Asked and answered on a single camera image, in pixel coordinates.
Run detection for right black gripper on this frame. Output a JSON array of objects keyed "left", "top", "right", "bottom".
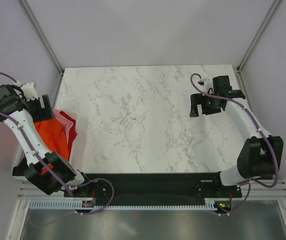
[{"left": 189, "top": 92, "right": 221, "bottom": 118}]

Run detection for orange t-shirt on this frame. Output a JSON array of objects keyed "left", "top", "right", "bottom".
[{"left": 34, "top": 118, "right": 70, "bottom": 161}]

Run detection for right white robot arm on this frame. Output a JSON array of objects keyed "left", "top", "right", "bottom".
[{"left": 189, "top": 73, "right": 284, "bottom": 197}]

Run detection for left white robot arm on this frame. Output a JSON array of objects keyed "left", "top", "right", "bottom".
[{"left": 0, "top": 82, "right": 93, "bottom": 197}]

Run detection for pink t-shirt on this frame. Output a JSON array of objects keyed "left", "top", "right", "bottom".
[{"left": 53, "top": 109, "right": 74, "bottom": 132}]

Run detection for red t-shirt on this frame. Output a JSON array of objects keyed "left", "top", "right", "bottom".
[{"left": 59, "top": 110, "right": 78, "bottom": 150}]

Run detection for white plastic laundry basket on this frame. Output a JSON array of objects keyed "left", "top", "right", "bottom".
[{"left": 12, "top": 152, "right": 44, "bottom": 181}]

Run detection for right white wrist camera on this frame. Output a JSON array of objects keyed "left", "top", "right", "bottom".
[{"left": 197, "top": 79, "right": 205, "bottom": 86}]

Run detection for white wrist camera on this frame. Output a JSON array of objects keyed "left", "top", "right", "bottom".
[
  {"left": 197, "top": 79, "right": 205, "bottom": 86},
  {"left": 21, "top": 81, "right": 39, "bottom": 102}
]

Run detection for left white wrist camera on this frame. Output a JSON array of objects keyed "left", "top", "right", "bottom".
[{"left": 21, "top": 81, "right": 39, "bottom": 102}]

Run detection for aluminium frame rails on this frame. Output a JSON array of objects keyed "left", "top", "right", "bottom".
[{"left": 17, "top": 180, "right": 286, "bottom": 201}]

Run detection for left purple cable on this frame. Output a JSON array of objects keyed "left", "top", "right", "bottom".
[{"left": 0, "top": 70, "right": 115, "bottom": 216}]

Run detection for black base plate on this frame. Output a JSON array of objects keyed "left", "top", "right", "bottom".
[{"left": 73, "top": 172, "right": 242, "bottom": 205}]

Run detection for white slotted cable duct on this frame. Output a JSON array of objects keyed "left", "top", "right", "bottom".
[{"left": 28, "top": 198, "right": 232, "bottom": 211}]

